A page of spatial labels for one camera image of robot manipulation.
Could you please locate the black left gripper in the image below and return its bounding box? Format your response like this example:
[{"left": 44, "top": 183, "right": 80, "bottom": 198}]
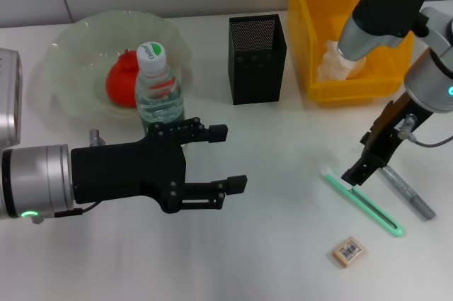
[{"left": 69, "top": 117, "right": 248, "bottom": 215}]

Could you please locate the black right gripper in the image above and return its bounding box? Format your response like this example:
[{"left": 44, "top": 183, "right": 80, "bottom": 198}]
[{"left": 340, "top": 90, "right": 435, "bottom": 187}]

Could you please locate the green utility knife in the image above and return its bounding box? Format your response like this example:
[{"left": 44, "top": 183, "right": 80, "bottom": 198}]
[{"left": 318, "top": 164, "right": 406, "bottom": 239}]

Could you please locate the clear plastic water bottle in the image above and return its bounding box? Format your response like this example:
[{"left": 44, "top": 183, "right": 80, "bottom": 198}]
[{"left": 134, "top": 41, "right": 187, "bottom": 136}]

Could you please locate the white paper ball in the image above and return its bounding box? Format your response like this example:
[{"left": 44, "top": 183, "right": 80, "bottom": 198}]
[{"left": 316, "top": 40, "right": 367, "bottom": 83}]

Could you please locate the red-orange fruit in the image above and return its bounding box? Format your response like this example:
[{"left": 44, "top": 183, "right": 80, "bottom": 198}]
[{"left": 105, "top": 48, "right": 143, "bottom": 109}]

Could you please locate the grey marker pen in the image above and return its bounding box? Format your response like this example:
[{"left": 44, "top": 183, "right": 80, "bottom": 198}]
[{"left": 380, "top": 163, "right": 437, "bottom": 222}]

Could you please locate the beige eraser with barcode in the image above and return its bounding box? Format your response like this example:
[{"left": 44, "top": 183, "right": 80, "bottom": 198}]
[{"left": 331, "top": 236, "right": 367, "bottom": 268}]

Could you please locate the black mesh pen holder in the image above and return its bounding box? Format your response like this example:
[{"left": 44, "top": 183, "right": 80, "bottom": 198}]
[{"left": 228, "top": 13, "right": 288, "bottom": 106}]

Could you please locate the translucent wavy fruit plate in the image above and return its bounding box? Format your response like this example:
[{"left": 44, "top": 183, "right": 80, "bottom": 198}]
[{"left": 40, "top": 10, "right": 194, "bottom": 120}]

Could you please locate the yellow plastic storage bin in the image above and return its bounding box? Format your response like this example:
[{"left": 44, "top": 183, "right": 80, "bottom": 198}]
[{"left": 286, "top": 0, "right": 415, "bottom": 108}]

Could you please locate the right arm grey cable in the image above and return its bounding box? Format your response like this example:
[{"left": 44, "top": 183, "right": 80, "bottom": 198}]
[{"left": 396, "top": 113, "right": 453, "bottom": 149}]

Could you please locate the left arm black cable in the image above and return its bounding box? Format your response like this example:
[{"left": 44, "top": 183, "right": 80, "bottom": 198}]
[{"left": 54, "top": 201, "right": 101, "bottom": 217}]

